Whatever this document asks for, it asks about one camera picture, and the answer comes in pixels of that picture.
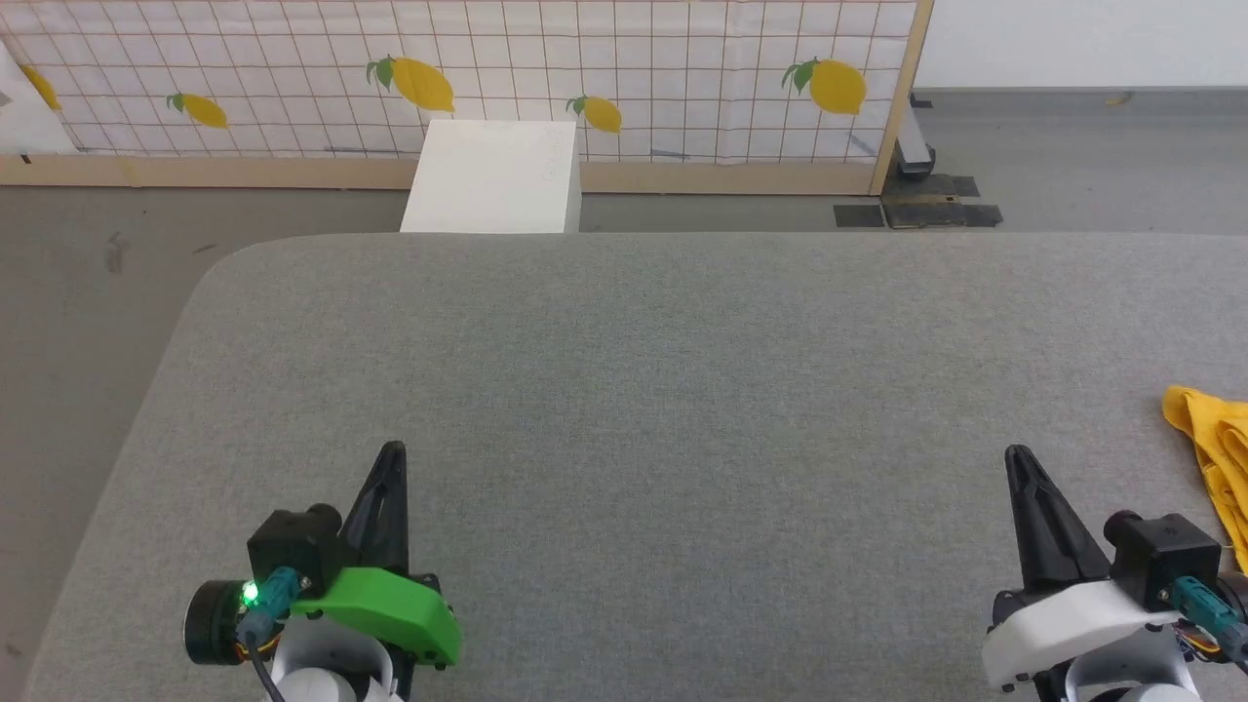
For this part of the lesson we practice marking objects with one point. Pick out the black floor base plate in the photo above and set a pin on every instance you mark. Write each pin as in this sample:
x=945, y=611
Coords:
x=941, y=210

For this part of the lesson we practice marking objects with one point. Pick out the yellow cat-face shirt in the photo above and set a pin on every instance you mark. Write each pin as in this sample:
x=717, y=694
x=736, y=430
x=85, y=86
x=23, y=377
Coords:
x=1224, y=439

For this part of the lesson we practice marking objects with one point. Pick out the white board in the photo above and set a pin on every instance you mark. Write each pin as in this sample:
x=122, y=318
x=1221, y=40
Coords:
x=29, y=122

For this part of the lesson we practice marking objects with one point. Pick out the grey metal screen foot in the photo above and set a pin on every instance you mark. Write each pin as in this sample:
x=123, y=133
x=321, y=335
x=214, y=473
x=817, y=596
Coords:
x=916, y=146

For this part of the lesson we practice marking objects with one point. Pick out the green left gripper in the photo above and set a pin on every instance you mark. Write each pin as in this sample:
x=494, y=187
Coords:
x=400, y=609

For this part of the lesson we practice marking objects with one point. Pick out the white box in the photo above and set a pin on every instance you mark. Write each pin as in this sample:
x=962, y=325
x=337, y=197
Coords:
x=492, y=180

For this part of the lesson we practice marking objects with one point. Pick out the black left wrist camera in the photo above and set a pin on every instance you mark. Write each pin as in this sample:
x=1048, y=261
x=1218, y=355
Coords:
x=288, y=546

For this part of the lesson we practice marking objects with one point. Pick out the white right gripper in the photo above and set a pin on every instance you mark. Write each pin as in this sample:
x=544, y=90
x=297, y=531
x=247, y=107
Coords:
x=1053, y=624

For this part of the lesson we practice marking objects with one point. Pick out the lemon-print partition screen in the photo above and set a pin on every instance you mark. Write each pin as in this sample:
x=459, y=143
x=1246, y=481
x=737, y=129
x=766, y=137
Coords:
x=634, y=58

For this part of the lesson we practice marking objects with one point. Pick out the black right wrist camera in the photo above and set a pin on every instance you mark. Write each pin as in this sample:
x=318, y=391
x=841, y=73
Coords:
x=1165, y=556

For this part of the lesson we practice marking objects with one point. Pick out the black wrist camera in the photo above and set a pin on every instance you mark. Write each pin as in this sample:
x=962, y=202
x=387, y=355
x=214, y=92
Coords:
x=1165, y=556
x=288, y=546

